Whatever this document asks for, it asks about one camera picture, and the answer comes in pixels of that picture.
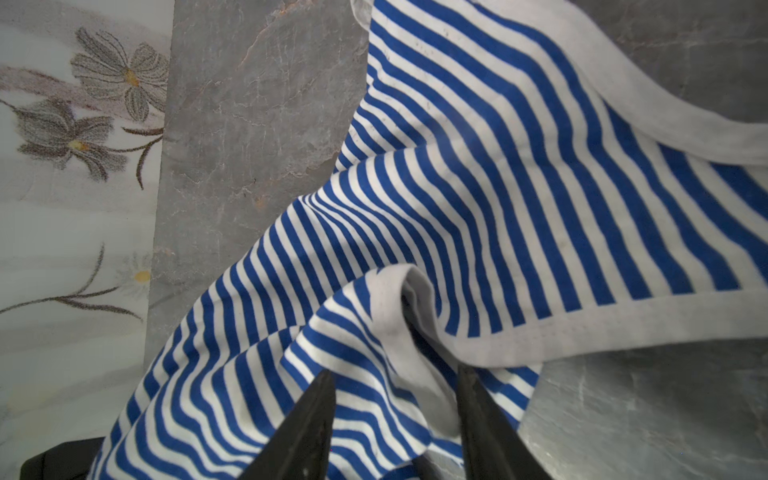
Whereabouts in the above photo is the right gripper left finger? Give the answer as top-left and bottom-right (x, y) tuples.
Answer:
(240, 370), (336, 479)

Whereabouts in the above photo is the blue white striped tank top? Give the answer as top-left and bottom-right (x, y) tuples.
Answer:
(89, 1), (767, 479)

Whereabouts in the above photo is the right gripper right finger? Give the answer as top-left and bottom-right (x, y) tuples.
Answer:
(457, 364), (551, 480)

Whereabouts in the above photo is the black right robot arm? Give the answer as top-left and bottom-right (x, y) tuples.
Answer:
(20, 364), (551, 479)

